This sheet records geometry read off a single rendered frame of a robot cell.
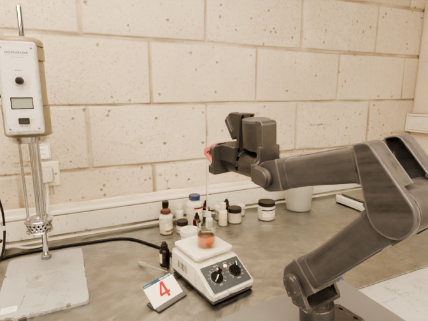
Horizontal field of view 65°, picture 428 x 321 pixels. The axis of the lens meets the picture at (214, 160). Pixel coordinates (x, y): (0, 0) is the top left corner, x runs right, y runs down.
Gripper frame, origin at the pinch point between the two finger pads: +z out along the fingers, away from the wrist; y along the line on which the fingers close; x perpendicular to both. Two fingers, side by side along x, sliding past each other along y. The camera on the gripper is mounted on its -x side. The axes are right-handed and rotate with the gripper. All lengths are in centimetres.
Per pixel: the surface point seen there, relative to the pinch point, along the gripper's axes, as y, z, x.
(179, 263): 6.6, 3.3, 30.4
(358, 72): -108, 24, -23
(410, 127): -144, 12, 5
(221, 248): -2.4, -3.1, 25.9
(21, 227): 37, 52, 29
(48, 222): 33.9, 22.3, 18.2
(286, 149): -68, 33, 12
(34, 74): 34.3, 17.6, -18.3
